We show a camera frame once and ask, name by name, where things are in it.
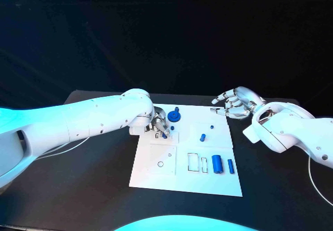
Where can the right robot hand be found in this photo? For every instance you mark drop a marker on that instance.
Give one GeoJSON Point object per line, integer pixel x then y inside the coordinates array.
{"type": "Point", "coordinates": [241, 101]}

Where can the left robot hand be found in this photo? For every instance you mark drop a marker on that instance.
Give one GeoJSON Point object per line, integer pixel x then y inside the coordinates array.
{"type": "Point", "coordinates": [159, 122]}

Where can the blue plug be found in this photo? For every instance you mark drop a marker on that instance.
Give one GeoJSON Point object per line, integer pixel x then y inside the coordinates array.
{"type": "Point", "coordinates": [165, 135]}

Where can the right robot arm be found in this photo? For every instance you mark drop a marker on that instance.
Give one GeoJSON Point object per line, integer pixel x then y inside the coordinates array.
{"type": "Point", "coordinates": [292, 130]}

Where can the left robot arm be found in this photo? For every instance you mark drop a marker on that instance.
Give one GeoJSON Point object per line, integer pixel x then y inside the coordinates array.
{"type": "Point", "coordinates": [78, 119]}

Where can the white task board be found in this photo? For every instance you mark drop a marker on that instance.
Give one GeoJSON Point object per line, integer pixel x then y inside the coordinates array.
{"type": "Point", "coordinates": [188, 151]}

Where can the blue gear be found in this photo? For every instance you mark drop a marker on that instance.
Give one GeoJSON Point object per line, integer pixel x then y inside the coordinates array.
{"type": "Point", "coordinates": [174, 115]}

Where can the thick blue cylinder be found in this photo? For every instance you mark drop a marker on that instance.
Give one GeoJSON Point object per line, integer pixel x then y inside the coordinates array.
{"type": "Point", "coordinates": [217, 164]}

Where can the thin blue cylinder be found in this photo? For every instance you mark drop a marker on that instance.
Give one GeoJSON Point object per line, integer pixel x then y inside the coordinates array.
{"type": "Point", "coordinates": [231, 166]}

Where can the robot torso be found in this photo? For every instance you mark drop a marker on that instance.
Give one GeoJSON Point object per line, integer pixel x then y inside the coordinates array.
{"type": "Point", "coordinates": [188, 223]}

